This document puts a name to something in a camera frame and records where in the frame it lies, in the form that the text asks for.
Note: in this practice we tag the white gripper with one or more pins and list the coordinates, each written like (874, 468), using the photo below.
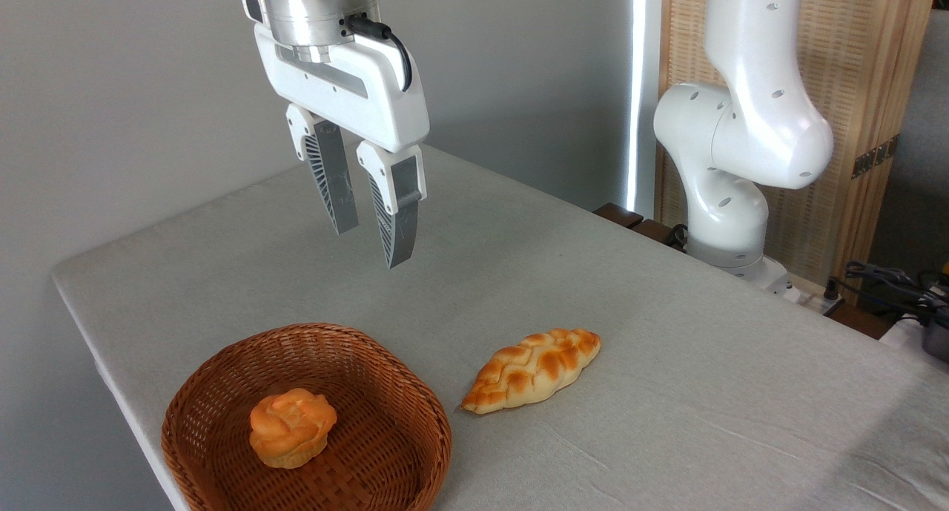
(348, 88)

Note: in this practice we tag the long braided bread loaf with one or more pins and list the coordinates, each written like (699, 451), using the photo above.
(530, 370)

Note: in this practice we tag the brown woven wicker basket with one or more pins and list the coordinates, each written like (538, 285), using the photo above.
(378, 400)

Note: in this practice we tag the round knotted bread roll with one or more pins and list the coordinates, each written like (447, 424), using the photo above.
(291, 428)

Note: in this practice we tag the dark wooden block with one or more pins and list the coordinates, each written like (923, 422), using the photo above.
(656, 233)
(619, 214)

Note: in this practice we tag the grey tablecloth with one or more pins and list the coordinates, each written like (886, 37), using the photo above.
(630, 348)

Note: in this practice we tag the white power strip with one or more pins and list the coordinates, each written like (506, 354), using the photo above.
(808, 296)

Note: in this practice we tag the metal screen hinge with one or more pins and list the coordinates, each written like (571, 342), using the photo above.
(875, 156)

